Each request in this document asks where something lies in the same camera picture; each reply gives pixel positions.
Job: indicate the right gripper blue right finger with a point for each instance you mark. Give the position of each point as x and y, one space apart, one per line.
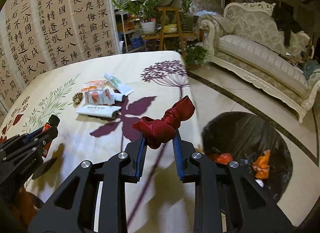
182 152

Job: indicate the ornate cream sofa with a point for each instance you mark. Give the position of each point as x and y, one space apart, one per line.
246 41

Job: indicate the red fabric ribbon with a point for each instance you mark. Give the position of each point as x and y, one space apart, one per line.
159 131

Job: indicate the wooden plant stand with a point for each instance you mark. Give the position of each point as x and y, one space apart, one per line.
170 31

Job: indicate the black garment on sofa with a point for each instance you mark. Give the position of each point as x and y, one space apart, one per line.
285 22

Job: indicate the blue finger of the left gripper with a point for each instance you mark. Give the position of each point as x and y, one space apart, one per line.
34 134
45 137

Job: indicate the orange plastic bag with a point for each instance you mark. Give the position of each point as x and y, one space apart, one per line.
261 166

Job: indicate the white cream tube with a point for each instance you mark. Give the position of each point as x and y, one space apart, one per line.
99 111

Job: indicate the potted green plant white pot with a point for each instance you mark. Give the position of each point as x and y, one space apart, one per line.
142 10

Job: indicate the small leafy floor plant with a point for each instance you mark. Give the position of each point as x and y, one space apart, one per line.
194 57

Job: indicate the white green toothpaste tube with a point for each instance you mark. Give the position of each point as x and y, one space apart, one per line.
118 84

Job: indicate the calligraphy folding screen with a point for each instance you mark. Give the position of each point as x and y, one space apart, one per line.
41 35

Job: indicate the orange white snack wrapper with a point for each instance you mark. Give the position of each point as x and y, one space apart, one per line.
97 92

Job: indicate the black lined trash bin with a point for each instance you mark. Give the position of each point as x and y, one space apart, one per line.
246 137

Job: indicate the tall potted plant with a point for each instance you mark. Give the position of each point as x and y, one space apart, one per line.
187 2

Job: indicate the red spray bottle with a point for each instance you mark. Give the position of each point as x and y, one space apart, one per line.
52 122

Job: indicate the teal cloth on sofa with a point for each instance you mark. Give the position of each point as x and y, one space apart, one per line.
310 67

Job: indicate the floral cream tablecloth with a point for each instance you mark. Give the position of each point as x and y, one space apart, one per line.
159 202

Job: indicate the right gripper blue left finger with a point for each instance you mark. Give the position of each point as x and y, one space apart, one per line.
136 150

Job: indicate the white metal shelf rack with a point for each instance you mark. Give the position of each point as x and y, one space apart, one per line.
129 32

